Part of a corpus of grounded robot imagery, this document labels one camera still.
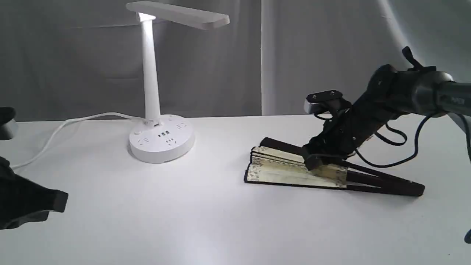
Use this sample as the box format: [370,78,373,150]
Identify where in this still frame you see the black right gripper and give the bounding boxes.
[302,95,393,170]

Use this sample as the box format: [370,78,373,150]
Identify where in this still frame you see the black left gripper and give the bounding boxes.
[0,157,68,230]

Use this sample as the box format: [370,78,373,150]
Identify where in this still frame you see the paper folding fan dark ribs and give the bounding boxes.
[244,138,425,197]

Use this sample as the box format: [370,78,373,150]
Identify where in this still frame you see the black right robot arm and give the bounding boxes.
[301,65,470,170]

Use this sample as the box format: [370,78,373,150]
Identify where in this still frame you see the white desk lamp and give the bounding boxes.
[126,1,230,164]

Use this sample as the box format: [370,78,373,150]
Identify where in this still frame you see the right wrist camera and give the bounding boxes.
[304,90,351,114]

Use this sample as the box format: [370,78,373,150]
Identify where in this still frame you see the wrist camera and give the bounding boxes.
[0,107,18,141]
[304,90,351,114]

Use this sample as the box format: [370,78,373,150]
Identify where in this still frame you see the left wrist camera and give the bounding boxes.
[0,107,18,141]

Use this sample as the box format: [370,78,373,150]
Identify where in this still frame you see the white power cord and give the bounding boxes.
[10,112,145,171]

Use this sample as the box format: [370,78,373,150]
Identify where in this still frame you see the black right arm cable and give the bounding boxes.
[315,110,471,168]

